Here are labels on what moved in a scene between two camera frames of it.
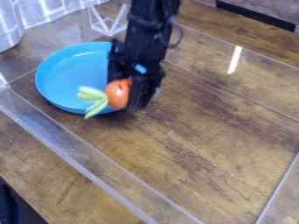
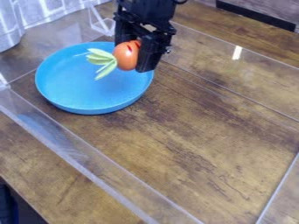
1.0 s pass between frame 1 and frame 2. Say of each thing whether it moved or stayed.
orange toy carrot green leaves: moved
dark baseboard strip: stayed
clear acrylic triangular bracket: stayed
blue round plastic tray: stayed
